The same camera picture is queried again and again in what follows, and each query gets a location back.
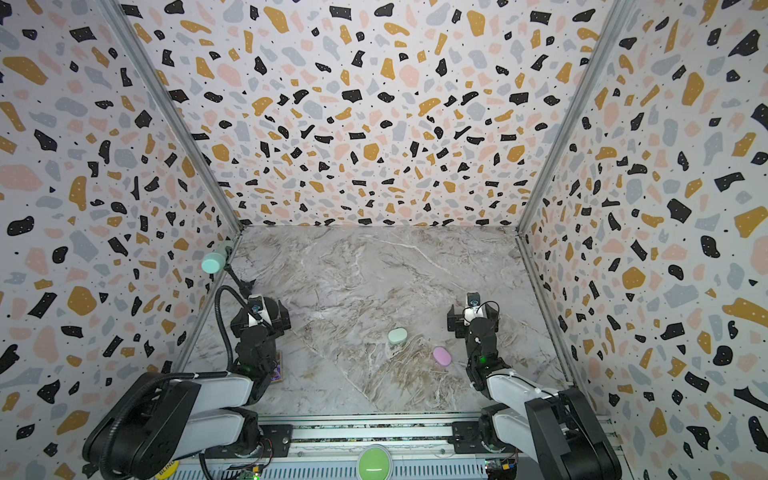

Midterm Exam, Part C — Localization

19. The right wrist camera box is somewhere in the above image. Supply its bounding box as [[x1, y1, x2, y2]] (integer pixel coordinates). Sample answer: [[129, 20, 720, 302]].
[[463, 292, 485, 325]]

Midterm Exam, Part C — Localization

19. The mint green microphone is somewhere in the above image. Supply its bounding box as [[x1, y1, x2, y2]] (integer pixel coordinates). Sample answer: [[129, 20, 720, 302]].
[[201, 240, 234, 275]]

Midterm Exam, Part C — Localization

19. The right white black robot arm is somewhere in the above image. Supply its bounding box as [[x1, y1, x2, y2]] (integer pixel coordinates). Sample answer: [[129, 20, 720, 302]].
[[446, 292, 622, 479]]

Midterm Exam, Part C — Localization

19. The colourful trading card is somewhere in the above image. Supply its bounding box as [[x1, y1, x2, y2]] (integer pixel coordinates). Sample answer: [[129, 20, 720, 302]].
[[271, 351, 283, 384]]

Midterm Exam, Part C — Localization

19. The mint green earbud case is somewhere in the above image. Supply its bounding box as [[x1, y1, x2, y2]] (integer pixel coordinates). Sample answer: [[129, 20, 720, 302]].
[[387, 327, 408, 345]]

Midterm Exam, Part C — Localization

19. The black corrugated cable hose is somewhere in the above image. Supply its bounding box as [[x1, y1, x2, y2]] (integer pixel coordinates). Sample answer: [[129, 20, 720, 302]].
[[95, 284, 250, 480]]

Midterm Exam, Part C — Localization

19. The black microphone stand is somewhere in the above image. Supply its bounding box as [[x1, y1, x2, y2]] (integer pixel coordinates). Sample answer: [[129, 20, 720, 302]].
[[224, 264, 255, 298]]

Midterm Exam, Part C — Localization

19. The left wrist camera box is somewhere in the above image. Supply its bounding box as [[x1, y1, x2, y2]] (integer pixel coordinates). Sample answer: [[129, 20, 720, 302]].
[[247, 295, 270, 327]]

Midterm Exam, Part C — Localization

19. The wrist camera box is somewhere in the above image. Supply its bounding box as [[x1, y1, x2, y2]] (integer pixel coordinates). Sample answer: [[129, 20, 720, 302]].
[[463, 292, 485, 325], [247, 295, 270, 327]]

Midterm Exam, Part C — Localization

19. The pink earbud charging case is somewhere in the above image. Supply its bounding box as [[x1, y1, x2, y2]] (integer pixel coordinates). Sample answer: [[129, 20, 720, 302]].
[[432, 346, 452, 367]]

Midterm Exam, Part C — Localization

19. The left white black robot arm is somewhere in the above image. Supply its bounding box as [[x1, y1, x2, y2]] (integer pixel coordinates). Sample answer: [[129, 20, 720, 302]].
[[82, 295, 291, 479]]

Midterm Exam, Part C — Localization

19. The green round button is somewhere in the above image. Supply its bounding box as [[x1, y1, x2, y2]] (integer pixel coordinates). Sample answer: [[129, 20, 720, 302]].
[[357, 445, 393, 480]]

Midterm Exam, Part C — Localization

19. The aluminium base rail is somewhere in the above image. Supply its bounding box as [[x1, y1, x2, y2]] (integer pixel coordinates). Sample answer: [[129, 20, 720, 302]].
[[206, 412, 542, 479]]

